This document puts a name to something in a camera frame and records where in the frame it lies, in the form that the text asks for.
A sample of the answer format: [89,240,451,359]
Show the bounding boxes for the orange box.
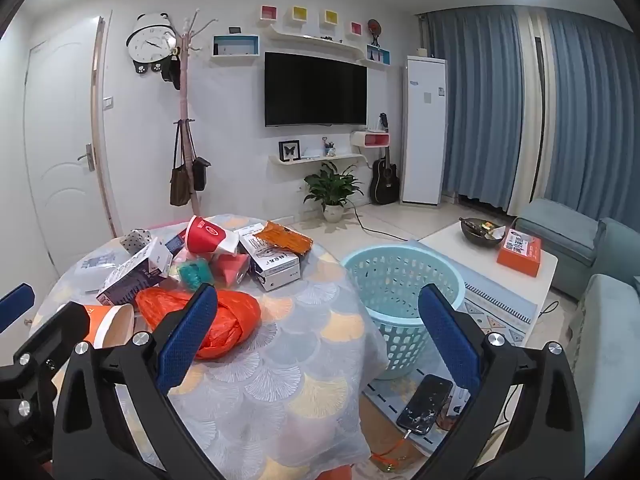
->
[497,229,541,278]

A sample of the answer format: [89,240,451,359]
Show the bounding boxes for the orange plastic bag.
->
[136,286,262,360]

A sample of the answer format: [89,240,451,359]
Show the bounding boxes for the white blue carton box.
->
[235,222,302,292]

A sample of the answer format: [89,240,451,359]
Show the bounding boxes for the blue curtains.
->
[419,6,639,228]

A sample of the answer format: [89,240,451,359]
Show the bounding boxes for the teal sofa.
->
[514,198,639,479]

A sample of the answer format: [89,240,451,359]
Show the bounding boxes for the white coffee table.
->
[420,223,558,344]

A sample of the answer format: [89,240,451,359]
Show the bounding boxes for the black flat television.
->
[264,52,368,127]

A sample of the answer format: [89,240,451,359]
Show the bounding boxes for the light blue plastic basket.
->
[342,242,466,380]

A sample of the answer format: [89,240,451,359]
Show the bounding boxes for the butterfly picture frame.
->
[279,140,300,162]

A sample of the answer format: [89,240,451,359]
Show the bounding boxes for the potted green plant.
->
[303,162,362,223]

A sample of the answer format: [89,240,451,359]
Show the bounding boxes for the red paper cup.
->
[184,216,239,256]

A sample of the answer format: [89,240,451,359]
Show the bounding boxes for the brown hanging bag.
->
[169,119,191,207]

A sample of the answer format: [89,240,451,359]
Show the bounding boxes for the purple white carton box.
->
[96,237,172,306]

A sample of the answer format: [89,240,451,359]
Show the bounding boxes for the polka dot paper wrapper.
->
[119,229,153,256]

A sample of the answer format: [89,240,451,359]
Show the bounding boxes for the white door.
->
[23,16,115,274]

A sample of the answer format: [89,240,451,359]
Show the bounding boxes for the white red wall cabinet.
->
[350,130,390,148]

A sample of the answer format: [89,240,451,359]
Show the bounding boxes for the teal crumpled wrapper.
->
[177,258,214,292]

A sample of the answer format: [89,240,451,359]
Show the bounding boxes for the black acoustic guitar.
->
[369,143,400,206]

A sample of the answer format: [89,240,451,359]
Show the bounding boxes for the black floor cable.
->
[349,199,410,244]

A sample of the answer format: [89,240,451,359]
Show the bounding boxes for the orange snack bag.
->
[255,221,314,256]

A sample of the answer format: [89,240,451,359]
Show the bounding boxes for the dark fruit bowl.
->
[459,217,506,248]

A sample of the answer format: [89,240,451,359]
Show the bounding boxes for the white curved upper shelf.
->
[264,25,392,70]

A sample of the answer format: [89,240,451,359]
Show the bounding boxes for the orange paper cup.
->
[85,304,134,349]

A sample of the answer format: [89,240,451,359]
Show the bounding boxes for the white lower wall shelf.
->
[269,153,367,166]

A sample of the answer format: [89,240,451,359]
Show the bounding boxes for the black hanging pouch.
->
[192,156,210,192]

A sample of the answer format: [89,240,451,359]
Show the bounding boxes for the white standing air conditioner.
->
[400,56,447,206]

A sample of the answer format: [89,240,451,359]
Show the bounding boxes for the pink coat rack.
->
[176,9,217,216]

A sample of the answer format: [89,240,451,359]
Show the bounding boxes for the scale pattern tablecloth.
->
[29,213,391,480]

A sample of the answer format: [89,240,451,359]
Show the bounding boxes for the blue white wall box shelf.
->
[212,34,260,58]

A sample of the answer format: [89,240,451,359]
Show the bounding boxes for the panda wall clock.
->
[126,12,177,75]

